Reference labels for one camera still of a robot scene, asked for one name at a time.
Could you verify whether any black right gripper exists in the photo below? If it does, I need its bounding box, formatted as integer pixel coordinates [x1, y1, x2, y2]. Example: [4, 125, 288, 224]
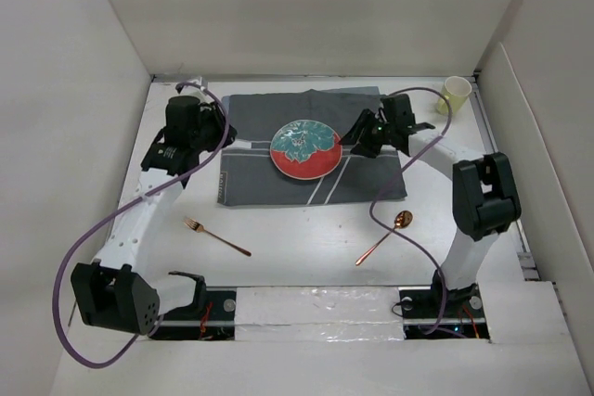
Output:
[339, 109, 395, 158]

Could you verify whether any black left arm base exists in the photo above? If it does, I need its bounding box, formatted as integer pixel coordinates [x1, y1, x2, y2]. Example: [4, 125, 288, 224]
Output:
[148, 287, 237, 341]

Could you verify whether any grey striped cloth placemat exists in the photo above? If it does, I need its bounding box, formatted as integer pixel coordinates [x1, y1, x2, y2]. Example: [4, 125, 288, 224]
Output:
[217, 86, 407, 207]

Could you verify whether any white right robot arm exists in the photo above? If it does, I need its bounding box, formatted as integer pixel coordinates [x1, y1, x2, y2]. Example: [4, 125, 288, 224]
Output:
[340, 93, 522, 316]

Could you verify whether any red and teal plate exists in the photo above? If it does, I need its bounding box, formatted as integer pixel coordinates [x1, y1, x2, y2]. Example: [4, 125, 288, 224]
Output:
[269, 120, 342, 181]

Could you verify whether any copper spoon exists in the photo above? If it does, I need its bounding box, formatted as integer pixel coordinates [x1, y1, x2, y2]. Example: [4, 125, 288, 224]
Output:
[355, 211, 414, 266]

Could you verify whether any copper fork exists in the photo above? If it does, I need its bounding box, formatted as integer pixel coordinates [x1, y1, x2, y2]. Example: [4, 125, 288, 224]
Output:
[184, 217, 252, 257]

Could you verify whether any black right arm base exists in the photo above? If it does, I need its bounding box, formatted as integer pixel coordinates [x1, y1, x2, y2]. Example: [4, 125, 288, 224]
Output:
[391, 285, 490, 340]

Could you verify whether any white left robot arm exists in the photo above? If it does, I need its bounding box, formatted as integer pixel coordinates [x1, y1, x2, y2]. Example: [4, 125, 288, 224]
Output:
[71, 96, 236, 335]

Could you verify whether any pale yellow mug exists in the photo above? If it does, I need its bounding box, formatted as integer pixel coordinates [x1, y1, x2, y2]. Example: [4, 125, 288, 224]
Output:
[441, 76, 472, 115]

